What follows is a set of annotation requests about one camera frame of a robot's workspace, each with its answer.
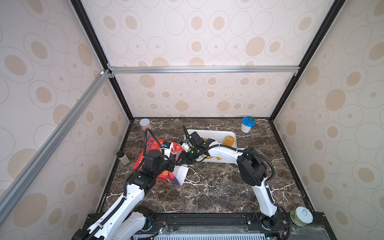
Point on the black corner frame post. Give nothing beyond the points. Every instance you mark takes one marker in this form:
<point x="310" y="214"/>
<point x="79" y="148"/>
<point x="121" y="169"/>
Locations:
<point x="96" y="44"/>
<point x="313" y="47"/>

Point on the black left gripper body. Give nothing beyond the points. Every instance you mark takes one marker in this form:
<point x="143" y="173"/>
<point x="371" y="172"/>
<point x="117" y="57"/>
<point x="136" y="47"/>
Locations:
<point x="163" y="165"/>

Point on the white tape roll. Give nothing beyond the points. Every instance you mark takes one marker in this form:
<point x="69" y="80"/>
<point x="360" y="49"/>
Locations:
<point x="301" y="216"/>

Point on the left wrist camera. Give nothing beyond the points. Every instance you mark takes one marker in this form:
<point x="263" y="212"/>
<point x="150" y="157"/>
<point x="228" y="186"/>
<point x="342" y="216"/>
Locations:
<point x="167" y="148"/>

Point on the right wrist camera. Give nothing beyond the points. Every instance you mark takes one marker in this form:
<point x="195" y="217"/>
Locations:
<point x="186" y="147"/>

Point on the black corner frame post left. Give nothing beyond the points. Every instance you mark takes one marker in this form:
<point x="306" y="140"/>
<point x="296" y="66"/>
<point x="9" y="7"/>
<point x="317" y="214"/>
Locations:
<point x="96" y="44"/>

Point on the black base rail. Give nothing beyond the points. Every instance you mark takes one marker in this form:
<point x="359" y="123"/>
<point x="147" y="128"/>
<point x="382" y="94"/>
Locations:
<point x="319" y="229"/>

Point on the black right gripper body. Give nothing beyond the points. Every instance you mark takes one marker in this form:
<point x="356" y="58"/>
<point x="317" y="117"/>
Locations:
<point x="189" y="157"/>

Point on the white cup blue lid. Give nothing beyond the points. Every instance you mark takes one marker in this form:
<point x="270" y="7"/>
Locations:
<point x="247" y="124"/>

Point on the red paper gift bag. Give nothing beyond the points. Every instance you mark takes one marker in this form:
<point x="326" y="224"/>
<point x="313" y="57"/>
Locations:
<point x="180" y="173"/>

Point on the glass jar black lid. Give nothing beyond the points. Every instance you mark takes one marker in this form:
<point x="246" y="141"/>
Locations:
<point x="123" y="157"/>

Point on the silver aluminium rail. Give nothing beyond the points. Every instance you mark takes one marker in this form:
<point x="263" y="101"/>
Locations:
<point x="20" y="185"/>
<point x="204" y="70"/>

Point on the silver aluminium rail back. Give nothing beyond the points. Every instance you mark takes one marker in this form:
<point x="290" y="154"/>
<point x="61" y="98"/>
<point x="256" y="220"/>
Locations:
<point x="204" y="70"/>

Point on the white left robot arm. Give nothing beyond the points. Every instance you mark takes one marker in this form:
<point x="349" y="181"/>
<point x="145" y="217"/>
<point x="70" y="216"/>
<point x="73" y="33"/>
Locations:
<point x="137" y="186"/>

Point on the white cutting board tray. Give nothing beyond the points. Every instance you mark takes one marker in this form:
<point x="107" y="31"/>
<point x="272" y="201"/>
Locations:
<point x="219" y="137"/>

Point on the yellow spiral fake bread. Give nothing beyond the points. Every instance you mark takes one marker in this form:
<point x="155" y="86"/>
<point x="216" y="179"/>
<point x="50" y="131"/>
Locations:
<point x="229" y="141"/>

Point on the silver aluminium rail left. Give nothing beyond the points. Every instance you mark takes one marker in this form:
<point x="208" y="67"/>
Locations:
<point x="20" y="185"/>

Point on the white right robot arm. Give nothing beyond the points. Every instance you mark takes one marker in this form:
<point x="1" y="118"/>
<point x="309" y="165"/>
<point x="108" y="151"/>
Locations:
<point x="255" y="170"/>

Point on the black corner frame post right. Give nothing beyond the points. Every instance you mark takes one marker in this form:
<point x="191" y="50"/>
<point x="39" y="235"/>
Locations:
<point x="313" y="47"/>

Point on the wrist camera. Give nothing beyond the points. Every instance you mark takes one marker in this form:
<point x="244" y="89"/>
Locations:
<point x="186" y="147"/>
<point x="167" y="148"/>

